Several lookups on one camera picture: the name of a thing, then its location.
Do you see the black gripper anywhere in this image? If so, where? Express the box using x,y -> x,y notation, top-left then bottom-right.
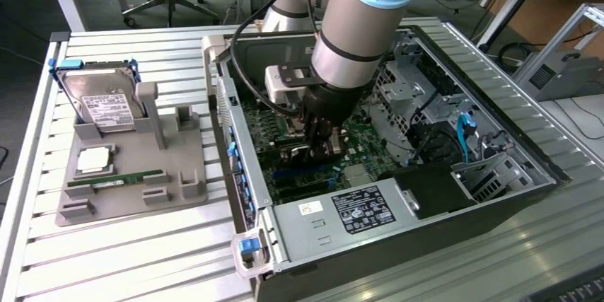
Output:
301,84 -> 365,130

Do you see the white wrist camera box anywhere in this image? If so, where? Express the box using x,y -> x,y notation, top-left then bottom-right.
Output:
262,64 -> 326,105

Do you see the grey power supply with label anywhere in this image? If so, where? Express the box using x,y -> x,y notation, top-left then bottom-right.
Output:
269,177 -> 422,265

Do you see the blue SATA wire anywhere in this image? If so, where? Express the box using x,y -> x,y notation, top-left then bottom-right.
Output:
453,112 -> 478,165

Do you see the black keyboard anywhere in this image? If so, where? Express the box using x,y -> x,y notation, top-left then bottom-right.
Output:
526,273 -> 604,302

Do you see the black office chair base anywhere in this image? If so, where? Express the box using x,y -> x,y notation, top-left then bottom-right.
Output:
121,0 -> 221,28

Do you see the CPU socket metal frame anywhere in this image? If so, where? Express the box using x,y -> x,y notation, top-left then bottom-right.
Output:
275,116 -> 310,147

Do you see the grey computer tower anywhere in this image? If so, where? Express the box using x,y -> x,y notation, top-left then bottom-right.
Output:
511,50 -> 604,102

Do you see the black silver PC case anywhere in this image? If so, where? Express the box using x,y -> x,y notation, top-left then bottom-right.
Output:
199,24 -> 573,302

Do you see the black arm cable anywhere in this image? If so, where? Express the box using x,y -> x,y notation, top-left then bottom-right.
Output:
229,0 -> 326,119

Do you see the green Dell motherboard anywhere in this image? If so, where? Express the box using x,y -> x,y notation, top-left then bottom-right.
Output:
239,102 -> 406,206

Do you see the silver metal disk bay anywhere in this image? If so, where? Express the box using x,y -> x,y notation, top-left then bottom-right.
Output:
371,33 -> 466,134

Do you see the long blue expansion slot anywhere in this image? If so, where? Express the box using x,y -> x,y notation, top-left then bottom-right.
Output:
271,168 -> 330,181

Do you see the silver finned chipset heatsink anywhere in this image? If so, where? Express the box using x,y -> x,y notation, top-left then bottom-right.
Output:
342,165 -> 373,185

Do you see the hard disk in blue caddy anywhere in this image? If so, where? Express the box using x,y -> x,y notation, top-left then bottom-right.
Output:
47,57 -> 146,134

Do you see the green RAM stick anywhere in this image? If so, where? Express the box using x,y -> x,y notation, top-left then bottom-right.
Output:
66,170 -> 159,190

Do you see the aluminium profile frame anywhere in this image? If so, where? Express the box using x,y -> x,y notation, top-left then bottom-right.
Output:
511,1 -> 604,80

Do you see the black plastic shroud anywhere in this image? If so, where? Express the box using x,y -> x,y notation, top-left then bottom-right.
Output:
375,164 -> 478,221

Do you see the grey plastic parts rack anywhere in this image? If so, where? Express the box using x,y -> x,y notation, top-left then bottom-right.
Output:
54,81 -> 222,227

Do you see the silver CPU chip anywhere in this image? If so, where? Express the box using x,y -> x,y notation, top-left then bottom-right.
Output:
74,146 -> 114,175

